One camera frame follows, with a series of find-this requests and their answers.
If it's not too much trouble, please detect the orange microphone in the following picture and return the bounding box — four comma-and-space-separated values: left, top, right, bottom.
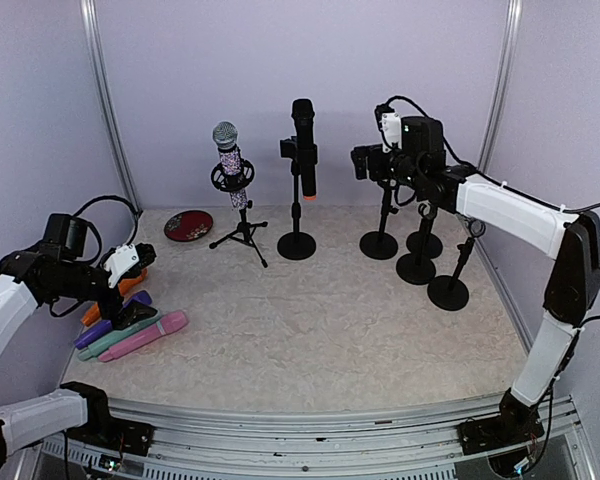
81, 268, 148, 327

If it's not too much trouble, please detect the black round-base stand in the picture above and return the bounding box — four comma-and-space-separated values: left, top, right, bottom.
406, 218, 443, 259

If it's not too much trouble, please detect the silver rhinestone microphone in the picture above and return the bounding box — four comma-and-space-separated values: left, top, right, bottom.
212, 121, 248, 210

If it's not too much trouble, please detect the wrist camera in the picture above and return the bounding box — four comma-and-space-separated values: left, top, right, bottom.
374, 104, 402, 153
102, 243, 157, 288

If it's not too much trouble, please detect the pink microphone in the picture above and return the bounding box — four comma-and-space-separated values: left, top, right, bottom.
98, 311, 189, 363

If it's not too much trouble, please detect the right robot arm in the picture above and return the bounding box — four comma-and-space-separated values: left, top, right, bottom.
351, 100, 600, 444

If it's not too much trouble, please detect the purple microphone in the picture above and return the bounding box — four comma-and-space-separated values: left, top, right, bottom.
74, 290, 153, 350

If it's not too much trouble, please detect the left metal frame post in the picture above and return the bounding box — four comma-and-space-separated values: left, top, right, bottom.
79, 0, 142, 212

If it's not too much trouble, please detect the metal frame post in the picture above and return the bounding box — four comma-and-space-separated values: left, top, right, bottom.
477, 0, 523, 171
79, 0, 142, 212

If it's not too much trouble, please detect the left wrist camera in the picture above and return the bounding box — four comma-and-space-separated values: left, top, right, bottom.
102, 243, 157, 288

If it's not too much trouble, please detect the dark red floral plate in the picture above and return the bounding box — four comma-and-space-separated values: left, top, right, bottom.
163, 210, 214, 243

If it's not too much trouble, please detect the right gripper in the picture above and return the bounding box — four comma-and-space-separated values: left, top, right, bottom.
349, 142, 424, 189

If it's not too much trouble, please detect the right metal frame post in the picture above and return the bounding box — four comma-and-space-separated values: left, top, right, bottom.
477, 0, 523, 171

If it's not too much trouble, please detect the black tripod mic stand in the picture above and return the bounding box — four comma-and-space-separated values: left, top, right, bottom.
209, 159, 268, 268

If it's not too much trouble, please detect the teal microphone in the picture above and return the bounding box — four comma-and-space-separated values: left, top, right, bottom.
78, 320, 158, 361

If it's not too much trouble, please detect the black tall microphone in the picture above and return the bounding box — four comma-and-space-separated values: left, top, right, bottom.
291, 98, 317, 201

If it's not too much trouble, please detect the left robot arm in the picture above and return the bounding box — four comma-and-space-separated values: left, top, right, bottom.
0, 212, 157, 469

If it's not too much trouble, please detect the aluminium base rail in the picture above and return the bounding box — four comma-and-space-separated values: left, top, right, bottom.
14, 389, 600, 480

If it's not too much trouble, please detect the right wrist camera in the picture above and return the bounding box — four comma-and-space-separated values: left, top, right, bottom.
374, 104, 402, 153

